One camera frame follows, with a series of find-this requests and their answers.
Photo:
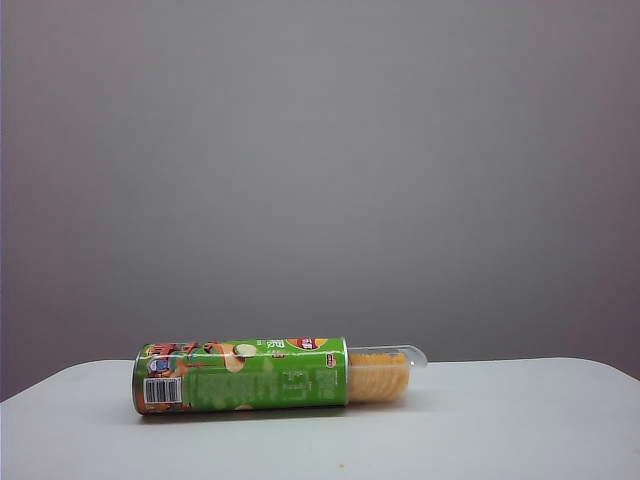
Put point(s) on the transparent plastic chip container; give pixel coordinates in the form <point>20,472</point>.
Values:
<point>416,358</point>

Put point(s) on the green chips tub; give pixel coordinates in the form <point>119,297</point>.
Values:
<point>240,380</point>

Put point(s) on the stack of yellow potato chips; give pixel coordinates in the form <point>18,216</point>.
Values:
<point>377,377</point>

